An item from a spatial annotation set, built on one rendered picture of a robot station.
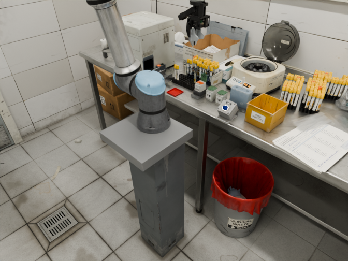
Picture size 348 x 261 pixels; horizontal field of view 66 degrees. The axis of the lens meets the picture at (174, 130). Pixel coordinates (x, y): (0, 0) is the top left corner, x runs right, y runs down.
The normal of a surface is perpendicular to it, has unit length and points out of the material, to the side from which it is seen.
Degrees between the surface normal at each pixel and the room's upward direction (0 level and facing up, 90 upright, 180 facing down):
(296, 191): 0
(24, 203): 0
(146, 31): 90
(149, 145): 1
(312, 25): 90
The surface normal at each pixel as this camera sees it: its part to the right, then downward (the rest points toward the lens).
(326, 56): -0.70, 0.44
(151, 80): 0.07, -0.74
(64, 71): 0.72, 0.41
